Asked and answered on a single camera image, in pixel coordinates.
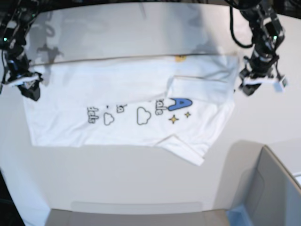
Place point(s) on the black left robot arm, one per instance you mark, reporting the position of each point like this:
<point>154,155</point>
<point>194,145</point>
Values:
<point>261,35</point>

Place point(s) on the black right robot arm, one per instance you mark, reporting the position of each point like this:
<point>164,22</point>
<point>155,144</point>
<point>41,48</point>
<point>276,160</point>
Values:
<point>14,30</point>

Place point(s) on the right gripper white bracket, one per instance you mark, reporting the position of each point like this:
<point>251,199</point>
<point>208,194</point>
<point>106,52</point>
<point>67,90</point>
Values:
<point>28,80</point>

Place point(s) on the grey open storage box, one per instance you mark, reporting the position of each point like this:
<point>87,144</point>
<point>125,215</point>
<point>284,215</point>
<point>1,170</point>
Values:
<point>253,175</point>

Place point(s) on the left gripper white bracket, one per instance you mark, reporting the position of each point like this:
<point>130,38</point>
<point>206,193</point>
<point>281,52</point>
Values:
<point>247,78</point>

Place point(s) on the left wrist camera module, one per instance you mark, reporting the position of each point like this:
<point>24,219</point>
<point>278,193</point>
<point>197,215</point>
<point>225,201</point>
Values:
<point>280,85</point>

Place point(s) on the white t-shirt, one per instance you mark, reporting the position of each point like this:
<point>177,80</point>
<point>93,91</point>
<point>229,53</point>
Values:
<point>178,103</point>

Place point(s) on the blue cloth in box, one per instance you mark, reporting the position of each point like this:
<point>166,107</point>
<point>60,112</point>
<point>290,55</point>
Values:
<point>238,216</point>

